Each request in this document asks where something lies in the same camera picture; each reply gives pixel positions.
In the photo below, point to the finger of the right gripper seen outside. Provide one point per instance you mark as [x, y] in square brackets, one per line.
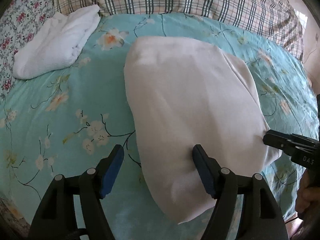
[281, 141]

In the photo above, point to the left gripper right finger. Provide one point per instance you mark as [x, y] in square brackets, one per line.
[219, 182]

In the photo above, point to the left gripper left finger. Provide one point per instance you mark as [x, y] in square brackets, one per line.
[97, 182]

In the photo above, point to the white large garment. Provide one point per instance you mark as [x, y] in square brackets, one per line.
[183, 92]

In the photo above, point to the person's right hand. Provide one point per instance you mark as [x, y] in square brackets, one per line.
[306, 195]

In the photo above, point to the teal floral bed sheet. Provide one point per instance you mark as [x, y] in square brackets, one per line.
[65, 121]

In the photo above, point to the plaid pillow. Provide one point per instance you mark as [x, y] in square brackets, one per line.
[275, 20]

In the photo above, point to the folded white garment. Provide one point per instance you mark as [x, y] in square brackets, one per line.
[57, 44]

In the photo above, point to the floral pink pillow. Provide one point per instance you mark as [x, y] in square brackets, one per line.
[19, 23]

